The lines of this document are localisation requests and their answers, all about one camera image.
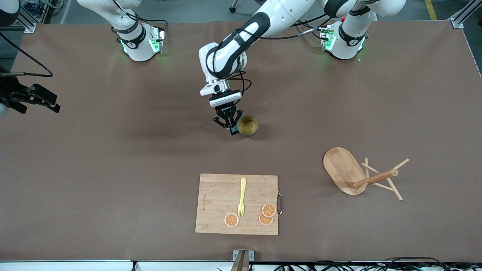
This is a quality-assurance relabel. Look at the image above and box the metal bracket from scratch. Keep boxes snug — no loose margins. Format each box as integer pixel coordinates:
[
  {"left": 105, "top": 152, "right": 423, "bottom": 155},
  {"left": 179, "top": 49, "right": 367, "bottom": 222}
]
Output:
[{"left": 230, "top": 250, "right": 255, "bottom": 271}]

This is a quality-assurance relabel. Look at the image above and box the aluminium frame profile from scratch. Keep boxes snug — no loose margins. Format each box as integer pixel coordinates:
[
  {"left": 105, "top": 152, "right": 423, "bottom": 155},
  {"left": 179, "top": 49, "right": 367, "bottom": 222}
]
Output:
[
  {"left": 450, "top": 0, "right": 482, "bottom": 29},
  {"left": 0, "top": 0, "right": 37, "bottom": 33}
]

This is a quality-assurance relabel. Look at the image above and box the wooden mug tree rack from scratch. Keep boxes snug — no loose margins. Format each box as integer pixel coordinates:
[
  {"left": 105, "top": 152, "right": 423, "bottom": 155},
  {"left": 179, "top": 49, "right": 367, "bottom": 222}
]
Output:
[{"left": 323, "top": 147, "right": 410, "bottom": 201}]

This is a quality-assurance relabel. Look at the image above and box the white table edge rail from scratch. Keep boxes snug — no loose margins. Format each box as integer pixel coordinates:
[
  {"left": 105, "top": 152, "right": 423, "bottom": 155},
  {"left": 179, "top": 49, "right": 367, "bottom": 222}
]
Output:
[{"left": 0, "top": 260, "right": 482, "bottom": 271}]

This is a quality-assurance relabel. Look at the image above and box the black cable bundle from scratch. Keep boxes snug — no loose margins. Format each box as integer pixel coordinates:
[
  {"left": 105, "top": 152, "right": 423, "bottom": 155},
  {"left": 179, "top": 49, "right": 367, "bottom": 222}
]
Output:
[{"left": 273, "top": 261, "right": 381, "bottom": 271}]

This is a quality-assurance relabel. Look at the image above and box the office chair base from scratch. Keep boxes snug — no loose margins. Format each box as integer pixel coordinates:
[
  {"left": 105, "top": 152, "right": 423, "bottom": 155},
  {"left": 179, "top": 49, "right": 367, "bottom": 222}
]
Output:
[{"left": 229, "top": 0, "right": 264, "bottom": 15}]

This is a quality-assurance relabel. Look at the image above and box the teal mug yellow inside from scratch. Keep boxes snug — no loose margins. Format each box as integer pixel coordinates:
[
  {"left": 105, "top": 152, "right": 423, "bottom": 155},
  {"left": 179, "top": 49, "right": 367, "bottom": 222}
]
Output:
[{"left": 230, "top": 115, "right": 259, "bottom": 137}]

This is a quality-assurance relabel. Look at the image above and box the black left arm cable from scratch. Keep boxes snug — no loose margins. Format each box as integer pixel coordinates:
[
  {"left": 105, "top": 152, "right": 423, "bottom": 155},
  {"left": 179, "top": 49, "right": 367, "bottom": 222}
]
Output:
[{"left": 205, "top": 13, "right": 339, "bottom": 98}]

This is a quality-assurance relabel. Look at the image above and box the yellow fork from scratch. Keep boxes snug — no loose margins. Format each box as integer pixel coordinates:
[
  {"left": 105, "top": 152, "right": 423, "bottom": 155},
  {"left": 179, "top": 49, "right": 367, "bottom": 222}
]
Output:
[{"left": 237, "top": 178, "right": 247, "bottom": 218}]

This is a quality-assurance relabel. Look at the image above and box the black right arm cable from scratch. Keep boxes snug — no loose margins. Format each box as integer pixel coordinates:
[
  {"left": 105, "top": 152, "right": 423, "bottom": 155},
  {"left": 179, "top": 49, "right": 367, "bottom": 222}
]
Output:
[{"left": 0, "top": 32, "right": 53, "bottom": 78}]

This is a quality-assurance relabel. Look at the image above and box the black looped cable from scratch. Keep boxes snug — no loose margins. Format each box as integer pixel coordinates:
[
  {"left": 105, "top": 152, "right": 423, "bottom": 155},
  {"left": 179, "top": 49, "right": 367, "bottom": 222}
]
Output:
[{"left": 382, "top": 257, "right": 450, "bottom": 271}]

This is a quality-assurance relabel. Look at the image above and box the black right base cable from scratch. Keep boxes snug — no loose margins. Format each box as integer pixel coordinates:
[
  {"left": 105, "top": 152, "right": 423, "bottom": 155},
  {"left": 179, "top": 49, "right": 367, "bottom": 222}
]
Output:
[{"left": 111, "top": 0, "right": 169, "bottom": 32}]

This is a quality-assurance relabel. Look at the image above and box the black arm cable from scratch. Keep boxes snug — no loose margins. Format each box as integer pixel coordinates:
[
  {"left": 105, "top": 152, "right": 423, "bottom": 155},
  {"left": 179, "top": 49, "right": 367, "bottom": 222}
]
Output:
[
  {"left": 205, "top": 13, "right": 339, "bottom": 98},
  {"left": 0, "top": 32, "right": 53, "bottom": 78}
]

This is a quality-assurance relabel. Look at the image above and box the bamboo cutting board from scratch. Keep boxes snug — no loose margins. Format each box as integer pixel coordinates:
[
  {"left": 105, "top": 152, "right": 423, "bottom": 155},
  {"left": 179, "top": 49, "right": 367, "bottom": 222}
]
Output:
[{"left": 195, "top": 173, "right": 284, "bottom": 236}]

